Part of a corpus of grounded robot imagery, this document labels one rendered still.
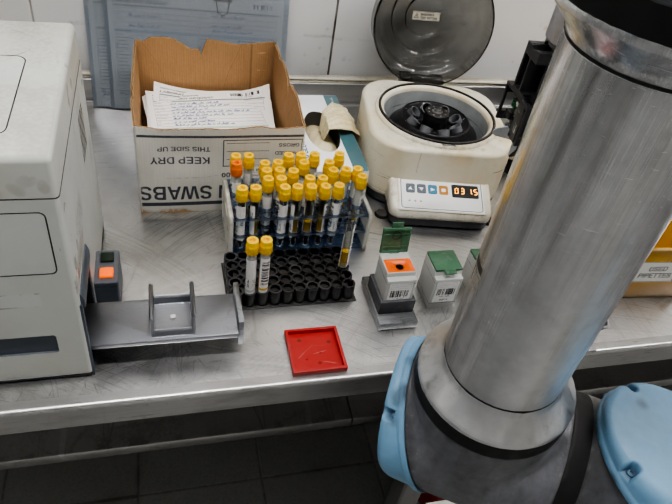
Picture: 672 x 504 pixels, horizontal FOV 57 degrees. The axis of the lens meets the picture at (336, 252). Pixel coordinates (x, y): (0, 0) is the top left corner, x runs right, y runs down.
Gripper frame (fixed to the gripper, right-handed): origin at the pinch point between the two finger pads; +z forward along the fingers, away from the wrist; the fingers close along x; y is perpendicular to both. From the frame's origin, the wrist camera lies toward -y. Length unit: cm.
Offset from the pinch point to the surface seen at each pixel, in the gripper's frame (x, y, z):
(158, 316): 13, 49, 11
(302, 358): 16.7, 31.9, 15.0
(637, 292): 6.4, -19.7, 13.9
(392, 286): 10.0, 20.2, 9.1
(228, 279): 4.6, 40.8, 13.2
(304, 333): 12.7, 31.2, 15.0
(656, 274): 6.4, -20.9, 10.1
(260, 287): 7.5, 36.8, 11.8
